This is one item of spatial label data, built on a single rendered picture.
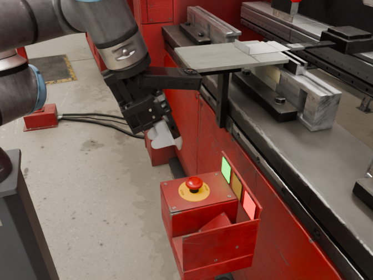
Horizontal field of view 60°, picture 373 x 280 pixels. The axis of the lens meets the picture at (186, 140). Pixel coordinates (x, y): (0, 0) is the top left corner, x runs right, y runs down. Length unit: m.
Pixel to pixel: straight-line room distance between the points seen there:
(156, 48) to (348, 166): 1.25
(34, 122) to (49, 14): 2.18
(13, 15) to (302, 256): 0.68
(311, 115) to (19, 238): 0.80
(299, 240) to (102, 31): 0.56
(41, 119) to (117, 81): 2.16
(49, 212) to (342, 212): 1.59
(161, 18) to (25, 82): 1.00
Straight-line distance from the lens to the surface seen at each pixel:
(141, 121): 0.58
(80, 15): 0.53
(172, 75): 0.57
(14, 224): 0.95
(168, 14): 1.74
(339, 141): 0.82
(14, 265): 1.06
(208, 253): 0.68
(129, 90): 0.57
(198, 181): 0.73
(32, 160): 2.39
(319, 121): 0.84
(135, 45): 0.53
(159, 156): 2.07
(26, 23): 0.54
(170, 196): 0.74
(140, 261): 1.61
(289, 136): 0.80
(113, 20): 0.51
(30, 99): 0.88
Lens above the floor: 1.28
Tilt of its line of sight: 33 degrees down
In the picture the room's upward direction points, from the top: straight up
